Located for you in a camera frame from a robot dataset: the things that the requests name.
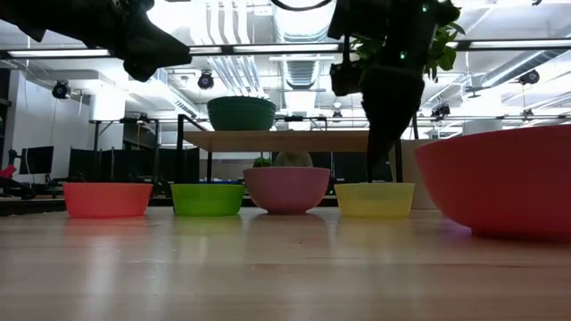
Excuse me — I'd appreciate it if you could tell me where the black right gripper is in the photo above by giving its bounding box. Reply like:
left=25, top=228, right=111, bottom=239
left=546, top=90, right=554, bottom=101
left=360, top=0, right=447, bottom=169

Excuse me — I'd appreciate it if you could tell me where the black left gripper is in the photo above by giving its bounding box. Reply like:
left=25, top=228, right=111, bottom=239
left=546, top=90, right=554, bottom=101
left=106, top=0, right=193, bottom=83

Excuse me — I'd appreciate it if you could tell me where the large pink plastic bowl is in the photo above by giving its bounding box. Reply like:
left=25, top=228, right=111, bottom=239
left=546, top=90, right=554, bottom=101
left=243, top=166, right=332, bottom=215

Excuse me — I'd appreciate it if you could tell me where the large red plastic bowl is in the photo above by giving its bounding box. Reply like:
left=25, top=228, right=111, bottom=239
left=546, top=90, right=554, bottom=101
left=414, top=124, right=571, bottom=243

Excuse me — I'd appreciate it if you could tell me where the coral orange plastic bowl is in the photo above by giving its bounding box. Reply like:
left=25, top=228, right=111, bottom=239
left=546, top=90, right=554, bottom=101
left=62, top=182, right=154, bottom=219

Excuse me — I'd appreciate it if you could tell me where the light green plastic bowl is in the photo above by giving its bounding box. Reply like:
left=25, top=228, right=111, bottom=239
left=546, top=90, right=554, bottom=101
left=170, top=183, right=246, bottom=218

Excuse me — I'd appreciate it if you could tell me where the black ceiling spotlight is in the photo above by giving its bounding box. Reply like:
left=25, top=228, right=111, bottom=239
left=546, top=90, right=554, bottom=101
left=518, top=69, right=542, bottom=86
left=51, top=79, right=72, bottom=101
left=197, top=70, right=215, bottom=91

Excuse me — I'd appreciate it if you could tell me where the white plant pot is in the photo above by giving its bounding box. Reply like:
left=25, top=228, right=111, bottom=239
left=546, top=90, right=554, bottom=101
left=386, top=138, right=441, bottom=210

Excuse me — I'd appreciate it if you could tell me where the green leafy potted tree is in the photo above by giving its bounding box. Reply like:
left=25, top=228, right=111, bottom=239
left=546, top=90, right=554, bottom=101
left=352, top=21, right=467, bottom=140

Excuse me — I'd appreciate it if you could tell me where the large dark green bowl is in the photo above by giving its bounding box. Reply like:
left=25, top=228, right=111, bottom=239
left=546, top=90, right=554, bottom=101
left=207, top=95, right=277, bottom=132

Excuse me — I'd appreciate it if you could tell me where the person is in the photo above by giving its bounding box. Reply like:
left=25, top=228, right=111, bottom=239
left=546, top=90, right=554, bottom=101
left=273, top=151, right=314, bottom=169

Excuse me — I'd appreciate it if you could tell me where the black computer monitor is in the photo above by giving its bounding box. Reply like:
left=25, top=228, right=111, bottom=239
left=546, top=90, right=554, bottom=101
left=19, top=145, right=55, bottom=176

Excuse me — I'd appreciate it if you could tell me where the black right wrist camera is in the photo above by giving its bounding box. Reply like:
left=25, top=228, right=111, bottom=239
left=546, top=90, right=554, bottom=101
left=329, top=35, right=363, bottom=97

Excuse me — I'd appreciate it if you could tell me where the silver ceiling air duct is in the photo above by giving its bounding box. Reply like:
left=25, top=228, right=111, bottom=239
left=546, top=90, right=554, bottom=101
left=270, top=0, right=336, bottom=90

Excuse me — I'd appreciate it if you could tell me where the wooden shelf with black frame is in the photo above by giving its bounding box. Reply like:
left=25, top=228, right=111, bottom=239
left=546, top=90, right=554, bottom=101
left=177, top=113, right=405, bottom=185

